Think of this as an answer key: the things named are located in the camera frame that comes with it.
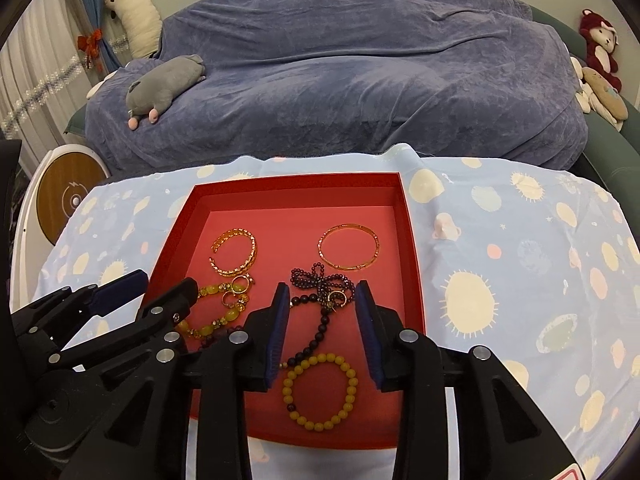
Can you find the gold hoop earring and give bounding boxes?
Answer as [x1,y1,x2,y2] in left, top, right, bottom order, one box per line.
[221,292,250,312]
[326,289,350,311]

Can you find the black bead gold bracelet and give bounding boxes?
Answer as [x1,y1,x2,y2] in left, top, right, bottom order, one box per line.
[278,292,335,370]

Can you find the purple garnet bead bracelet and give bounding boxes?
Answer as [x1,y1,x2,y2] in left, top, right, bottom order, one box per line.
[290,262,357,306]

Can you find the yellow-green bead bracelet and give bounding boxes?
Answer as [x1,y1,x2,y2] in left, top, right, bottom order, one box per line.
[176,282,252,340]

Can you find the amber yellow bead bracelet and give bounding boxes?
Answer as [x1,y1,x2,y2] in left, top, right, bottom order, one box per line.
[281,352,360,432]

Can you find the thin gold bangle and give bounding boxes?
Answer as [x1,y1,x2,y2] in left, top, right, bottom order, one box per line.
[317,222,381,272]

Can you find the wide gold chain bracelet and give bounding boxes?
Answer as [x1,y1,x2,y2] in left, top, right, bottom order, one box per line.
[207,226,260,279]

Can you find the red cardboard tray box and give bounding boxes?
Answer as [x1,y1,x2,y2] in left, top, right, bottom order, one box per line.
[136,171,428,451]

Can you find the light blue planet-print cloth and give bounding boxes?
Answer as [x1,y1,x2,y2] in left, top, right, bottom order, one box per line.
[36,144,639,479]

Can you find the grey mouse plush toy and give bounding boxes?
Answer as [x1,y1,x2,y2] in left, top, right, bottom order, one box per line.
[125,54,206,130]

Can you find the blue-grey velvet bed blanket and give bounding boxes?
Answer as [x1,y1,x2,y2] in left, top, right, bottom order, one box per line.
[85,0,562,174]

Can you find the red bow curtain tie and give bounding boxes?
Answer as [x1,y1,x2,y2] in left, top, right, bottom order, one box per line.
[76,28,104,73]

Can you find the white sheep plush pillow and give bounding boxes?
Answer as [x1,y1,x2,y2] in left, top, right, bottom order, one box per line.
[104,0,163,58]

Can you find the beige flat plush toy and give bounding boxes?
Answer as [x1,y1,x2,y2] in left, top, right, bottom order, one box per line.
[570,56,629,132]

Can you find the red monkey plush toy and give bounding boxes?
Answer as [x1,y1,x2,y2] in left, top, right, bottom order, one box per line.
[579,9,622,92]

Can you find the green bed frame edge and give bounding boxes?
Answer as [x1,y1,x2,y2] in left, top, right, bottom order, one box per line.
[524,8,639,236]

